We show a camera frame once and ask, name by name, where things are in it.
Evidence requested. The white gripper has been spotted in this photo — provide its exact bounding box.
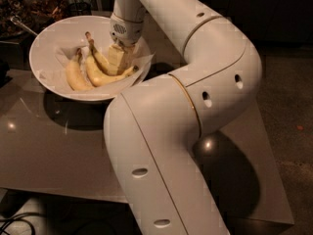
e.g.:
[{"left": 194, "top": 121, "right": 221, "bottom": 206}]
[{"left": 108, "top": 14, "right": 143, "bottom": 75}]

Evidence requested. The yellow banana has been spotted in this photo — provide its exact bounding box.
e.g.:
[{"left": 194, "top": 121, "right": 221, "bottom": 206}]
[
  {"left": 85, "top": 49, "right": 135, "bottom": 87},
  {"left": 85, "top": 31, "right": 117, "bottom": 76},
  {"left": 66, "top": 48, "right": 93, "bottom": 91}
]

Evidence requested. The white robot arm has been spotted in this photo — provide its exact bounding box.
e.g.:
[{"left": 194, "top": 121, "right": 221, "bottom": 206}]
[{"left": 104, "top": 0, "right": 262, "bottom": 235}]

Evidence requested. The white bowl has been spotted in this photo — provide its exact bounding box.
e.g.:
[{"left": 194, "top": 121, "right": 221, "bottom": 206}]
[{"left": 29, "top": 16, "right": 154, "bottom": 102}]

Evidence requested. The glass bowl of snacks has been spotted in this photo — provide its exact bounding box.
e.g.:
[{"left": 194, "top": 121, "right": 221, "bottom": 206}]
[{"left": 0, "top": 0, "right": 68, "bottom": 39}]

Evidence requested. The white paper liner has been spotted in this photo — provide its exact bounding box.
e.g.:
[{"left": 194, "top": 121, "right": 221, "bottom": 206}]
[{"left": 37, "top": 29, "right": 155, "bottom": 97}]

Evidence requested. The metal spoon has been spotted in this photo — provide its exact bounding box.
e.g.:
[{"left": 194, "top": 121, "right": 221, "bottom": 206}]
[{"left": 10, "top": 16, "right": 37, "bottom": 36}]

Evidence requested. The dark wire basket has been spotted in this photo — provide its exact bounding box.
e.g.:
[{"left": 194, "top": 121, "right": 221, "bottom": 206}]
[{"left": 67, "top": 2, "right": 91, "bottom": 17}]

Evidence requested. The black cable on floor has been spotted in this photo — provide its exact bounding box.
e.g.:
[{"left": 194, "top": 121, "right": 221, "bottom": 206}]
[{"left": 0, "top": 212, "right": 37, "bottom": 235}]

